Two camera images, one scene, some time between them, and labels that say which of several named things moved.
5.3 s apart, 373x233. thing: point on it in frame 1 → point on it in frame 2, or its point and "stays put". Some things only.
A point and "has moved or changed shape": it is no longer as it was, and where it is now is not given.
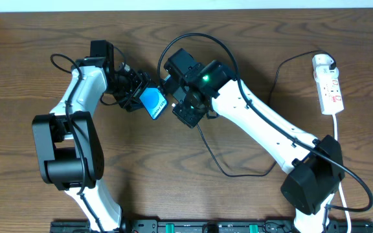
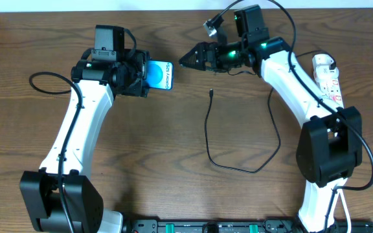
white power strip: x=328 y=90 stays put
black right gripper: x=180 y=95 → x=206 y=55
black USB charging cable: x=270 y=101 has moved or changed shape
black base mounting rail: x=213 y=226 stays put
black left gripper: x=138 y=89 → x=142 y=74
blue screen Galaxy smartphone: x=153 y=100 has moved or changed shape
